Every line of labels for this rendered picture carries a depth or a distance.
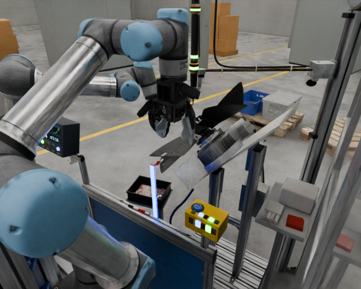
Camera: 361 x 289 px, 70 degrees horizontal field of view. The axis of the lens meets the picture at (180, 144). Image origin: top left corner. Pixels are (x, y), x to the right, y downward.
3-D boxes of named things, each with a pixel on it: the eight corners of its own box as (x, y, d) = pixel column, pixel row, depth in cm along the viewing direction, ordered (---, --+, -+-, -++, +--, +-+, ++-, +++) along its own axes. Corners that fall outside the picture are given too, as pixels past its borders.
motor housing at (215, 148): (220, 158, 166) (207, 142, 166) (246, 140, 150) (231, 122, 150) (203, 176, 149) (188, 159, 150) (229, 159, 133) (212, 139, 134)
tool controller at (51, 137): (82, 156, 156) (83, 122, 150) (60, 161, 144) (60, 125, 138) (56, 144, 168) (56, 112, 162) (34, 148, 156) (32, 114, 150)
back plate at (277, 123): (219, 157, 190) (218, 156, 190) (299, 100, 142) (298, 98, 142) (179, 198, 152) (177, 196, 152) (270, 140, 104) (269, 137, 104)
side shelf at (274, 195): (316, 200, 150) (317, 196, 149) (302, 243, 124) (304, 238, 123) (274, 185, 162) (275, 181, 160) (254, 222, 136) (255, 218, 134)
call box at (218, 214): (227, 229, 114) (229, 211, 109) (216, 245, 107) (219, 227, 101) (195, 214, 122) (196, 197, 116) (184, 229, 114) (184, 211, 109)
